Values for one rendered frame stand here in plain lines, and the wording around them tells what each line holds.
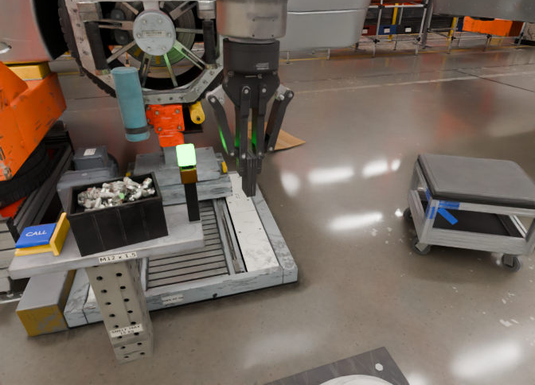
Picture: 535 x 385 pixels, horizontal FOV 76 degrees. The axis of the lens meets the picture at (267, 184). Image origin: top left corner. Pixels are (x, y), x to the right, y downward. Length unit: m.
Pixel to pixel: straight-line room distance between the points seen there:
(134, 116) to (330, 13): 0.92
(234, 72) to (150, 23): 0.82
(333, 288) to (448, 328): 0.40
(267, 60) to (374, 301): 1.07
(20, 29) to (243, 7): 1.23
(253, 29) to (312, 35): 1.20
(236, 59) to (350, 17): 1.28
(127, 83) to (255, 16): 0.93
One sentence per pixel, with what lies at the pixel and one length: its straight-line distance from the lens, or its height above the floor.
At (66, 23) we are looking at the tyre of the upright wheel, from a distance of 1.54.
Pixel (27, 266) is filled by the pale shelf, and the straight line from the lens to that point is 0.94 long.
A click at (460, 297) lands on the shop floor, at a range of 1.50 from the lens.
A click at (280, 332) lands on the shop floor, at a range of 1.23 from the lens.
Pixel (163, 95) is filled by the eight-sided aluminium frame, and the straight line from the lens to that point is 1.46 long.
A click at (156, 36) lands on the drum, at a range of 1.27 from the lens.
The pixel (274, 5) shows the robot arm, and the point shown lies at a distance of 0.45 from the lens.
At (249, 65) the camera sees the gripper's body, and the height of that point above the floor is 0.90.
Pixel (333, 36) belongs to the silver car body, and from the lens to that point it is 1.67.
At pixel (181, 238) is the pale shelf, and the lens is 0.88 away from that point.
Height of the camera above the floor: 0.99
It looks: 30 degrees down
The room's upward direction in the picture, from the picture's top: straight up
